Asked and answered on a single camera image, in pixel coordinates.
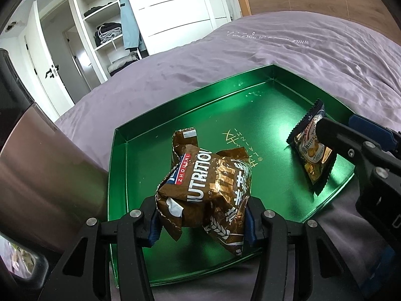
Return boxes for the folded black clothes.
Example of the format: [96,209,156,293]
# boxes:
[84,2,116,16]

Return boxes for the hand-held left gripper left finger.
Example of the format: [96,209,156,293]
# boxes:
[39,196,163,301]

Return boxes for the grey and white clothes stack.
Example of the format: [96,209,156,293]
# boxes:
[107,52,141,76]

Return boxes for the green metal tray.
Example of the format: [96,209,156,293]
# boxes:
[107,64,358,289]

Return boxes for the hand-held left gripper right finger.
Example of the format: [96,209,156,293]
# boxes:
[244,197,365,301]

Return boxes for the white wardrobe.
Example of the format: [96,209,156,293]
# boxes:
[67,0,232,85]

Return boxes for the white door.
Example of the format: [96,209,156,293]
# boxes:
[63,26,91,92]
[24,0,77,118]

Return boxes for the purple bed blanket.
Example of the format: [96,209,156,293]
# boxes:
[55,11,401,301]

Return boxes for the hanging blue-grey jacket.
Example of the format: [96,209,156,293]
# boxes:
[115,0,148,52]

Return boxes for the brown snack bag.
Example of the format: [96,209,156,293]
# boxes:
[156,127,254,257]

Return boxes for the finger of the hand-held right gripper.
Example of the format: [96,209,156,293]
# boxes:
[349,114,401,161]
[316,117,401,195]

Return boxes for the dark cookie packet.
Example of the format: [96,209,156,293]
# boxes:
[286,99,337,195]

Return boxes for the black and grey clothes stack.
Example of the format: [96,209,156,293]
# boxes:
[95,22,123,46]

